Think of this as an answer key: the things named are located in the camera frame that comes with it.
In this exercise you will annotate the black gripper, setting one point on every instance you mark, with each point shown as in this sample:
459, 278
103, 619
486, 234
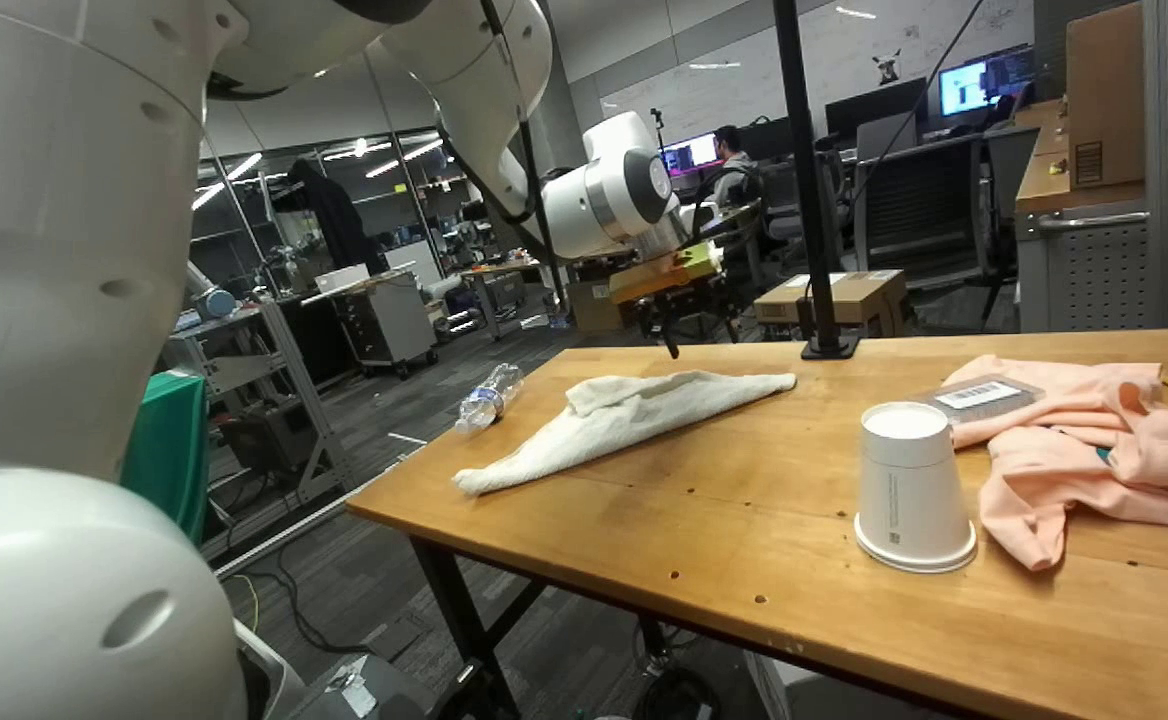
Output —
665, 311

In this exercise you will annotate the white terry towel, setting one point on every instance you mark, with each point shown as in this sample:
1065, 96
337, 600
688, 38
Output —
610, 415

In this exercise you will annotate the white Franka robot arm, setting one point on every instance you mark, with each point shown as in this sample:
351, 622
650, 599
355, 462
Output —
67, 265

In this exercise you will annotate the clear plastic water bottle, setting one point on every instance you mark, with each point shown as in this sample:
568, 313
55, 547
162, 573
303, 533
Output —
488, 396

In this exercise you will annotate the small lit monitor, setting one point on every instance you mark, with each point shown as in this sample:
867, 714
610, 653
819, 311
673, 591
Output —
695, 148

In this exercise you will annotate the person in grey shirt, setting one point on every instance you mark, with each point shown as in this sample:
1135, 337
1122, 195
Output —
734, 156

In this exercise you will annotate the small wooden stool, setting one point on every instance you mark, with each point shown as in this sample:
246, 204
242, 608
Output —
850, 284

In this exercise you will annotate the black pole stand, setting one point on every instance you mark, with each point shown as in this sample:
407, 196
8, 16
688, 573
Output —
809, 173

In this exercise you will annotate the white rolling cabinet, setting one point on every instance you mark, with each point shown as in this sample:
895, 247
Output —
385, 323

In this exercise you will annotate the white paper cup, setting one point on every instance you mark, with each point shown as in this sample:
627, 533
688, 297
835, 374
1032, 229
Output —
908, 492

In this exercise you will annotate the white labelled card packet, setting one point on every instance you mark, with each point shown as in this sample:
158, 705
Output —
984, 392

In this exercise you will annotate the grey metal shelf cart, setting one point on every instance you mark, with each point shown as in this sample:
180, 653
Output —
286, 385

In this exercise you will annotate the lit computer monitor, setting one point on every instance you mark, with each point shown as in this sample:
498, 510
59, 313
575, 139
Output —
979, 84

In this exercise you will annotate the pink cloth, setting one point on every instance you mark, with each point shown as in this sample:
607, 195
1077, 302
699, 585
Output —
1077, 452

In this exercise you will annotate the white perforated cabinet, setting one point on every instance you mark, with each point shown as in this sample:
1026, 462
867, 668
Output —
1088, 265

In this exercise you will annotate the green bin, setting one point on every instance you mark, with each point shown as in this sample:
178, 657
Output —
169, 452

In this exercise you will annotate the large cardboard box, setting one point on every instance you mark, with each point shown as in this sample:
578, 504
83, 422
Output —
1119, 93

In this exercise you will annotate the grey metal post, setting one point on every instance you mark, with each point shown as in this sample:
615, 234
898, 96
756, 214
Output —
1163, 162

